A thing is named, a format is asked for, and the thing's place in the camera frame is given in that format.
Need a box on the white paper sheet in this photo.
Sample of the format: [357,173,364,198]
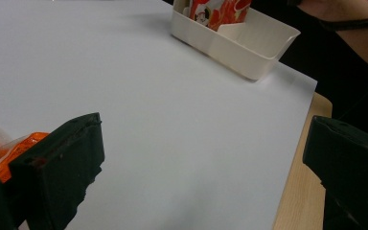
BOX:
[0,0,318,230]

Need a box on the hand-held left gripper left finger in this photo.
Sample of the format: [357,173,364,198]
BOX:
[0,112,105,230]

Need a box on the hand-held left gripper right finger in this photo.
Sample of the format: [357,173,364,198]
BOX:
[302,115,368,230]

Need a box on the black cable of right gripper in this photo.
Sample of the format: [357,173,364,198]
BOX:
[317,14,368,32]

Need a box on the red and black snack packet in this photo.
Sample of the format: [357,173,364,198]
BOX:
[188,0,253,32]

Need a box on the white divided plastic container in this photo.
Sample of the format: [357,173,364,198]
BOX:
[171,0,301,81]

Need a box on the orange snack packet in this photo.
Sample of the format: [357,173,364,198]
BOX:
[0,117,51,185]

